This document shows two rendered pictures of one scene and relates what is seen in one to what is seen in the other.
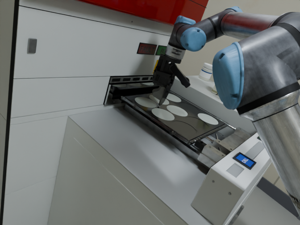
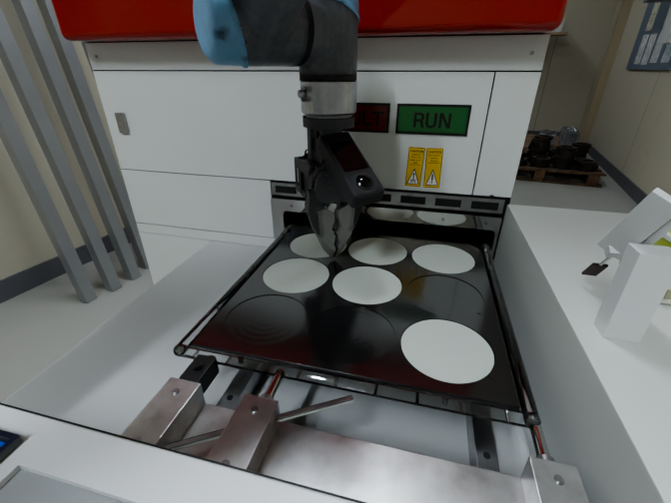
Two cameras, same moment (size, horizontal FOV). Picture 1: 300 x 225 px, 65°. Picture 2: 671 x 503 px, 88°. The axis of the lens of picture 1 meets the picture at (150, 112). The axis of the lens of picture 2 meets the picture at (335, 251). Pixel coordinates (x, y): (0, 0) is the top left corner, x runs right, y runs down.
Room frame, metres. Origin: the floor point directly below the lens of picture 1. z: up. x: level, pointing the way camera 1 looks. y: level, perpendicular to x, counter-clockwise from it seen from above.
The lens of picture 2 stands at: (0.79, -0.50, 1.18)
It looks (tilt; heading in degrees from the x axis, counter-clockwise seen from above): 28 degrees down; 71
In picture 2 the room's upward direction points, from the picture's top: straight up
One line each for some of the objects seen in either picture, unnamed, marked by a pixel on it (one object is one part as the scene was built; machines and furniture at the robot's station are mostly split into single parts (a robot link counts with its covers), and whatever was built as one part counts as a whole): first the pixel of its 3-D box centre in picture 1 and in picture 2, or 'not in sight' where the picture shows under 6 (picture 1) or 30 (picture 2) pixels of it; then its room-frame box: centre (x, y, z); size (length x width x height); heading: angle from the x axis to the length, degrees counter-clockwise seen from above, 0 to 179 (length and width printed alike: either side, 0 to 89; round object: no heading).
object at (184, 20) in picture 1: (182, 32); (326, 31); (0.94, -0.01, 1.22); 0.09 x 0.08 x 0.11; 19
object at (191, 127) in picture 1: (177, 110); (366, 284); (0.97, -0.11, 0.90); 0.34 x 0.34 x 0.01; 57
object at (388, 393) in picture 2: (211, 132); (335, 381); (0.88, -0.26, 0.90); 0.38 x 0.01 x 0.01; 147
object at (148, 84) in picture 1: (141, 91); (376, 229); (1.07, 0.07, 0.89); 0.44 x 0.02 x 0.10; 147
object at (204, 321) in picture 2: (152, 118); (252, 270); (0.82, -0.02, 0.90); 0.37 x 0.01 x 0.01; 57
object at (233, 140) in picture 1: (227, 149); (332, 489); (0.84, -0.34, 0.87); 0.36 x 0.08 x 0.03; 147
